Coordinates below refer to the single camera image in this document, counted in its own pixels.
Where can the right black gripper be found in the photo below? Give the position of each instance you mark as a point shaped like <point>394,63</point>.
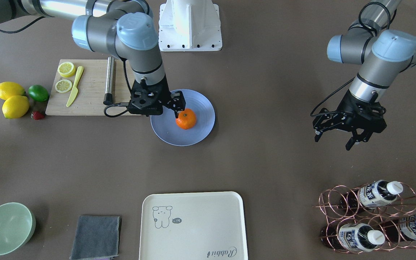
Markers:
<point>176,100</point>

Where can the lemon slice lower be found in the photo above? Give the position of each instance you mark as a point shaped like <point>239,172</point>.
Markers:
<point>66,69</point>

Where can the lemon slice upper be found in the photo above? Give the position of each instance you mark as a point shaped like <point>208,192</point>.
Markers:
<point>63,86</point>

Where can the wooden cutting board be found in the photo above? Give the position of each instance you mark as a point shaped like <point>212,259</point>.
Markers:
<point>89,101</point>

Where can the cream rabbit tray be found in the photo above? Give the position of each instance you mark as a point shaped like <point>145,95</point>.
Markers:
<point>193,226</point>

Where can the yellow plastic knife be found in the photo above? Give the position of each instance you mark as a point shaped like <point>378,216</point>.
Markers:
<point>74,91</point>

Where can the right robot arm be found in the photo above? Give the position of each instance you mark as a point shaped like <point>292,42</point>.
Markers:
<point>122,29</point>

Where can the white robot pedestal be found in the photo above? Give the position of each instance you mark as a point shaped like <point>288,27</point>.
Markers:
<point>189,25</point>

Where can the orange mandarin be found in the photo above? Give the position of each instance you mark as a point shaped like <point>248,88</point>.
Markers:
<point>186,119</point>

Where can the lemon slice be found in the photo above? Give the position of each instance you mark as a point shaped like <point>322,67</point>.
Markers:
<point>66,69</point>
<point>63,86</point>

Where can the steel muddler black tip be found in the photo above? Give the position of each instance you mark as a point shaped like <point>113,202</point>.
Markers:
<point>109,82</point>

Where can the copper wire bottle rack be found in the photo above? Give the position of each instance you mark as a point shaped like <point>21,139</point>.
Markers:
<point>404,205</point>

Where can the green bowl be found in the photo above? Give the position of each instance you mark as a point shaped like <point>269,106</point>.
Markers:
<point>17,225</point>

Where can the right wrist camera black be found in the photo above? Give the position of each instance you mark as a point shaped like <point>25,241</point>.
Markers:
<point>144,100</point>

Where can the yellow lemon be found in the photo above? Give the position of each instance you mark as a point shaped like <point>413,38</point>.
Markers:
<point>15,106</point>
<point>9,89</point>

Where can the tea bottle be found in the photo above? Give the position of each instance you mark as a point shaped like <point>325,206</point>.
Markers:
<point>352,238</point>
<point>368,197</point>
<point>401,229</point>

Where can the yellow lemon lower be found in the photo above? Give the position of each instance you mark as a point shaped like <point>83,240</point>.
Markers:
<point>15,106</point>

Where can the red strawberry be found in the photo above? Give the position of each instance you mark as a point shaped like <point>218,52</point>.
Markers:
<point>37,115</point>

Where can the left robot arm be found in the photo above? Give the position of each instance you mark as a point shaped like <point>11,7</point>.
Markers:
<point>383,53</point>

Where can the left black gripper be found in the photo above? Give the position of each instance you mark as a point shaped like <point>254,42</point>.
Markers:
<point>346,105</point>

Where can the grey folded cloth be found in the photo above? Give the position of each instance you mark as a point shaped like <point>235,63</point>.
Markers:
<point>96,238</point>

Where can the yellow lemon upper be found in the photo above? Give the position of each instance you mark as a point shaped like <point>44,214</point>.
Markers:
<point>9,89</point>

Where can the blue plate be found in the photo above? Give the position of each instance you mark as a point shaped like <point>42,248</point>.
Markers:
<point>167,130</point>

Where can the green lime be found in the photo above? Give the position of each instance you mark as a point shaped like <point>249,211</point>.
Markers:
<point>38,93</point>

